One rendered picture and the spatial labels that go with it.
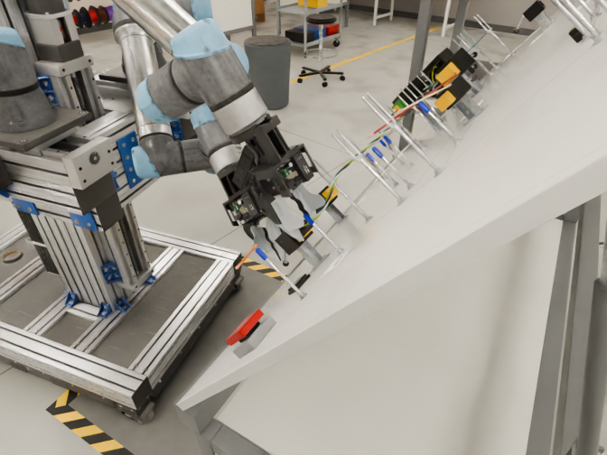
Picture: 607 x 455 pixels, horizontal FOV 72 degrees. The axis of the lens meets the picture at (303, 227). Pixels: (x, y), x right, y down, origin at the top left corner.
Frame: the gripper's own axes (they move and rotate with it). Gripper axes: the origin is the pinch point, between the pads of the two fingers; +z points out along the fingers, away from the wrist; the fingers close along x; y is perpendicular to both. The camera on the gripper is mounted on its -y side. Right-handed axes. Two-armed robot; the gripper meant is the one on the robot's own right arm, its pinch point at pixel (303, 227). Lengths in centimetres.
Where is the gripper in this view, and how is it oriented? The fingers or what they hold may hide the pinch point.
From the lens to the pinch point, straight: 73.5
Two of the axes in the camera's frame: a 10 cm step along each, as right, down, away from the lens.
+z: 4.8, 7.9, 3.9
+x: 6.1, -6.2, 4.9
